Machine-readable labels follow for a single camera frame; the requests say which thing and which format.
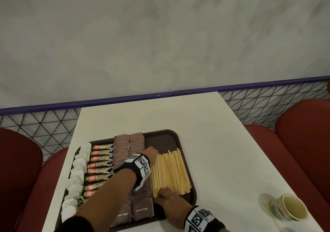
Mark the dark brown serving tray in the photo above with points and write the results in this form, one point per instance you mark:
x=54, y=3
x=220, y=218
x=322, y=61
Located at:
x=165, y=140

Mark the person's left forearm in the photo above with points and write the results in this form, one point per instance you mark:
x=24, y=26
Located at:
x=110, y=198

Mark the rows of brown sugar packets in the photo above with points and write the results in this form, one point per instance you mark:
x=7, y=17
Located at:
x=121, y=146

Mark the person's right hand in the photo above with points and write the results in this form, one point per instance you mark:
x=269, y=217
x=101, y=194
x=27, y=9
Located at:
x=174, y=208

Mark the red upholstered chair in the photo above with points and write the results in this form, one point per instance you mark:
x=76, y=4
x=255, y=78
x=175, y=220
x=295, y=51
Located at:
x=304, y=146
x=23, y=183

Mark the small green sachet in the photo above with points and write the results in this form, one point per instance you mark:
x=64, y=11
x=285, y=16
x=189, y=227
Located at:
x=80, y=201

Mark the purple railing bar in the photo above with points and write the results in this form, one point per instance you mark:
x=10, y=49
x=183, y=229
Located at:
x=129, y=99

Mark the person's left fingers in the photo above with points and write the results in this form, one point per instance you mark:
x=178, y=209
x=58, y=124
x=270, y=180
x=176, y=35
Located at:
x=155, y=153

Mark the row of coffee stick packets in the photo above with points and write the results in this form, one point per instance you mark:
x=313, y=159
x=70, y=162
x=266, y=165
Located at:
x=100, y=164

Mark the cream patterned cup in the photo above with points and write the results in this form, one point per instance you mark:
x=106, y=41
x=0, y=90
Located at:
x=294, y=208

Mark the pile of wooden stirrers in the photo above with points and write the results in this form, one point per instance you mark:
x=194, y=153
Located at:
x=170, y=172

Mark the person's right thumb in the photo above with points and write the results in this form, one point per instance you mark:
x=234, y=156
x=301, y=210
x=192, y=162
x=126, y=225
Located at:
x=159, y=201

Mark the person's left hand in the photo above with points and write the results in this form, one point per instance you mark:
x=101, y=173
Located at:
x=150, y=155

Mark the row of white tea bags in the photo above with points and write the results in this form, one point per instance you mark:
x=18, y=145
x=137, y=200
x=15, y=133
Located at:
x=77, y=174

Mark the black marker wristband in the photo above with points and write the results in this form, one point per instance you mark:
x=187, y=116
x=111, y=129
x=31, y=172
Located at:
x=140, y=166
x=202, y=219

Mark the black sleeve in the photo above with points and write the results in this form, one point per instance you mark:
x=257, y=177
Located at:
x=74, y=225

